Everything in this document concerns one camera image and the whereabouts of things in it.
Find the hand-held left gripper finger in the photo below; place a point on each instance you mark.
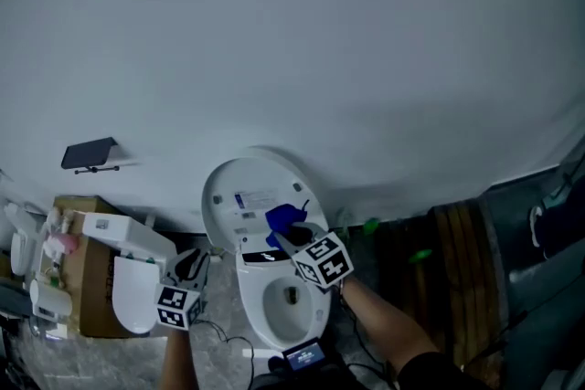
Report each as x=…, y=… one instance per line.
x=203, y=276
x=171, y=267

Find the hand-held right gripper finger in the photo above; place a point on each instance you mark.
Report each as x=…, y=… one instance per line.
x=285, y=246
x=315, y=230

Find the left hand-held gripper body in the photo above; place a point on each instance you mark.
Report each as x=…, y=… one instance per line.
x=176, y=308

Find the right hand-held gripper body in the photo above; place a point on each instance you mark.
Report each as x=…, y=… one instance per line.
x=324, y=262

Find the blue wiping cloth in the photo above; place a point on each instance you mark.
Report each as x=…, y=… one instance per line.
x=281, y=219

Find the white oval appliance cover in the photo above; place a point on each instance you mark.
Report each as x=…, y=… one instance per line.
x=247, y=182

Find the person's right forearm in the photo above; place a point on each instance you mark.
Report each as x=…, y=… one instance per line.
x=388, y=324

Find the person's left forearm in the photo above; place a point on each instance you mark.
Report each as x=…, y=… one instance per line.
x=176, y=361

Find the white tank toilet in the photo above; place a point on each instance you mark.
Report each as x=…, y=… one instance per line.
x=137, y=287

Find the white smart toilet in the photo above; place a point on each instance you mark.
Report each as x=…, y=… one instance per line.
x=249, y=301

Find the green plastic bottle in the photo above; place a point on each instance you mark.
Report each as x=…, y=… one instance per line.
x=371, y=226
x=419, y=256

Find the brown cardboard box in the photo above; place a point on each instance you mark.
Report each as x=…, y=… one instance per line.
x=93, y=287

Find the small black screen device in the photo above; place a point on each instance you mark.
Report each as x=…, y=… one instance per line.
x=302, y=355

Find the pink rounded container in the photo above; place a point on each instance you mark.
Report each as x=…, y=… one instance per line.
x=64, y=244

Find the person's black shoe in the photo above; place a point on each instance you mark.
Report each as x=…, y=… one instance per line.
x=276, y=363

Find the cluster of small toiletry bottles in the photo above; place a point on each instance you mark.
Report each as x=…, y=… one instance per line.
x=57, y=269

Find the white cylindrical container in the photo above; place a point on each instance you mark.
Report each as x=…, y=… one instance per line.
x=50, y=299

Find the tall wooden slat platform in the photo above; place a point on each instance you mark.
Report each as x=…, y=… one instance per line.
x=471, y=278

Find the person's black shirt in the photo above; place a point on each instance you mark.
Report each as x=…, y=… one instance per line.
x=434, y=374

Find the black wall shelf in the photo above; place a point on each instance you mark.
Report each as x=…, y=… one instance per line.
x=87, y=153

